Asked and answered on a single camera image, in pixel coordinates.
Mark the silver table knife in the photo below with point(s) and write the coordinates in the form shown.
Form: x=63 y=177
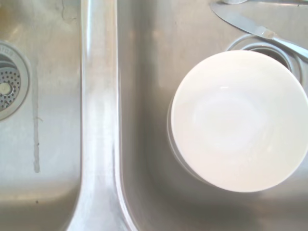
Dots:
x=240 y=21

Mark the open metal sink drain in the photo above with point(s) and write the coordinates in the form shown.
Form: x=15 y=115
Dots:
x=238 y=44

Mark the perforated metal drain strainer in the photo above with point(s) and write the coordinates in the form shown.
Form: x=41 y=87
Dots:
x=9 y=81

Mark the white ceramic bowl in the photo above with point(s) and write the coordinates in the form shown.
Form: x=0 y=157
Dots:
x=240 y=120

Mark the stainless steel double sink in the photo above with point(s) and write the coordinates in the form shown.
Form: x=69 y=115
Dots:
x=101 y=120

